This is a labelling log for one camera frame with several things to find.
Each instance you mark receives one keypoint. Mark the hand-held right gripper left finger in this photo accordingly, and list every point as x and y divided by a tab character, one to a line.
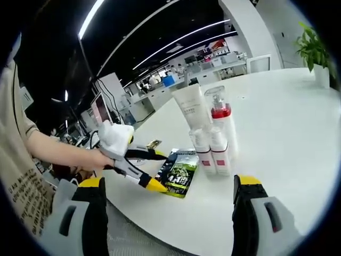
93	218

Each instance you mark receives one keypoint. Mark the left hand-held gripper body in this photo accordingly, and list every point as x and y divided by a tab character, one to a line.
117	138

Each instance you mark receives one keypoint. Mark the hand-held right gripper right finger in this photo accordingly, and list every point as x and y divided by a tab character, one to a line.
245	218

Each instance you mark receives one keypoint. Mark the gold foil skincare sachet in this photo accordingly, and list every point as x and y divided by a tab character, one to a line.
154	144

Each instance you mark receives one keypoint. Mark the green black skincare sachet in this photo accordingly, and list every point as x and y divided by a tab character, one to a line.
181	173

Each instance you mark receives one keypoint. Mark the small white skincare pump bottle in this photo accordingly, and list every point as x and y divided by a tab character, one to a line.
219	164
203	162

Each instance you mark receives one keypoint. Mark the white skincare tube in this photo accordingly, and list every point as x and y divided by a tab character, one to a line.
191	109

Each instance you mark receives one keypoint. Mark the tall red-collared skincare pump bottle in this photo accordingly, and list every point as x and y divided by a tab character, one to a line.
225	133

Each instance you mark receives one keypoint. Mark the person's left hand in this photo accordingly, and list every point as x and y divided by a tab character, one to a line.
98	160

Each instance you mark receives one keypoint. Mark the white framed monitor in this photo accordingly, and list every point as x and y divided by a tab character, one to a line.
100	109

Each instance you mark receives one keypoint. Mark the white office workbench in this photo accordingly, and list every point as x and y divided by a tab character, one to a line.
152	102

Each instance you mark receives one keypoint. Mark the blue plastic bin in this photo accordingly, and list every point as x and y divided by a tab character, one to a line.
169	81

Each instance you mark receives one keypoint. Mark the ceiling light bar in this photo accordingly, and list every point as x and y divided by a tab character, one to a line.
90	18

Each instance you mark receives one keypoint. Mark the white mesh-back chair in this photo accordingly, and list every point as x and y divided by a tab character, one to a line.
258	64

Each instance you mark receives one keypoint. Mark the potted green plant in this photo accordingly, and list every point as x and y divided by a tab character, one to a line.
321	76

